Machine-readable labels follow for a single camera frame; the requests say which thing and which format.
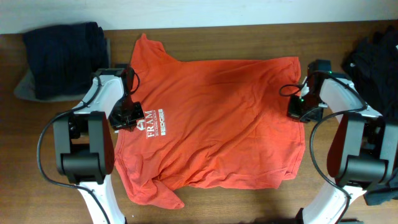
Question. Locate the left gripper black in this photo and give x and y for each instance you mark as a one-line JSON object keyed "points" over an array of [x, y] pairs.
{"points": [[117, 124]]}

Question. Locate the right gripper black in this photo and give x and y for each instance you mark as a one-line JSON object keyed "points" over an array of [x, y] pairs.
{"points": [[293, 111]]}

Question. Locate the navy blue garment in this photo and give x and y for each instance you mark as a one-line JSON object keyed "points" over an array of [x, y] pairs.
{"points": [[89, 30]]}

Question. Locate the orange red printed t-shirt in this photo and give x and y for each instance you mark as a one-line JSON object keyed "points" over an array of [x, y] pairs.
{"points": [[209, 123]]}

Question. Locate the grey garment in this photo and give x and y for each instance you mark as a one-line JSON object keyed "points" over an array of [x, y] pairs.
{"points": [[28, 90]]}

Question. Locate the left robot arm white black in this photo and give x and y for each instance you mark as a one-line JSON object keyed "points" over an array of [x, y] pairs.
{"points": [[84, 150]]}

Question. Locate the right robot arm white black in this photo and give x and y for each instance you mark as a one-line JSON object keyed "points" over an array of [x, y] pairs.
{"points": [[363, 153]]}

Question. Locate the pile of dark clothes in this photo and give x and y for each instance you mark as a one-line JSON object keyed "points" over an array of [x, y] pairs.
{"points": [[372, 65]]}

